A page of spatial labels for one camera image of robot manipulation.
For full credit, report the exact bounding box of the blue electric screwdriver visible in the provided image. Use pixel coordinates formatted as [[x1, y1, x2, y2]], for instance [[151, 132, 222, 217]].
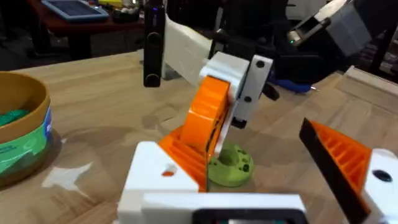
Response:
[[269, 76, 320, 94]]

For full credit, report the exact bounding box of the dark red side table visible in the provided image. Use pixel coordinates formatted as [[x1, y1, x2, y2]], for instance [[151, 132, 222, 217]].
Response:
[[27, 0, 147, 60]]

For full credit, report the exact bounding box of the blue flat tray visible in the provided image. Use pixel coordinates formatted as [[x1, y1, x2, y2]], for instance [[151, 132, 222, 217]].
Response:
[[40, 0, 110, 22]]

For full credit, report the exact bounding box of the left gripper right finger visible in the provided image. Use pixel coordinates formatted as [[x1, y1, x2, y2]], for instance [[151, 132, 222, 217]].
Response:
[[298, 117, 398, 224]]

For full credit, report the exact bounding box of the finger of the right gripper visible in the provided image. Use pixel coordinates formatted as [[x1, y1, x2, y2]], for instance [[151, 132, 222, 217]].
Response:
[[180, 51, 249, 160]]

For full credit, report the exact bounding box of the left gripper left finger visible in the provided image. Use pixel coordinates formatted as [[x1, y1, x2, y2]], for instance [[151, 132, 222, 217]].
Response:
[[117, 126, 208, 224]]

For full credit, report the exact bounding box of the green disc with holes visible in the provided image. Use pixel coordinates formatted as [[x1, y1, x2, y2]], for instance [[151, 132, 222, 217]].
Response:
[[207, 142, 254, 188]]

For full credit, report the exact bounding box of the brown tub with toys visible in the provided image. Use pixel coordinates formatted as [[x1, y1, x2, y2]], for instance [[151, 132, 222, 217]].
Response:
[[0, 70, 53, 187]]

